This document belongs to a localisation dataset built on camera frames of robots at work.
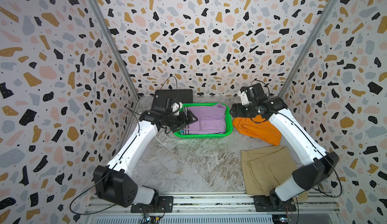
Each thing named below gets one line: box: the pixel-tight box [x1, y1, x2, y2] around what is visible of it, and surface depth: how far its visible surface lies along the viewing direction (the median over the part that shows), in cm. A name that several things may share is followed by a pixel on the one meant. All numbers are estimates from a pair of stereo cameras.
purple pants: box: [183, 103, 227, 135], surface depth 102 cm
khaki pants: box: [240, 145, 309, 200], surface depth 85 cm
